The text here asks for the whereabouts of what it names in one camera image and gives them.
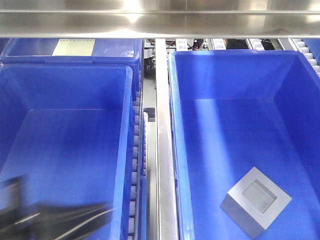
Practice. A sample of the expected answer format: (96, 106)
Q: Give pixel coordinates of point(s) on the blue bin behind left bin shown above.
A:
(122, 51)

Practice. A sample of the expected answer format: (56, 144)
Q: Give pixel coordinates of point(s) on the stainless steel flow rack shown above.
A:
(161, 19)

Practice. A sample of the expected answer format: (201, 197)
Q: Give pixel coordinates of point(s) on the white paper label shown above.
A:
(74, 47)

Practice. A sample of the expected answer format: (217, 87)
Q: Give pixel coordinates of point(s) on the blue bin left of target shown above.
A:
(68, 131)

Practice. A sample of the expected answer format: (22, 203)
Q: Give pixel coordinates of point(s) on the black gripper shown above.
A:
(40, 221)

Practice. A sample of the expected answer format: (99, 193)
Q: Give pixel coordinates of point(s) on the gray hollow base block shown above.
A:
(254, 202)

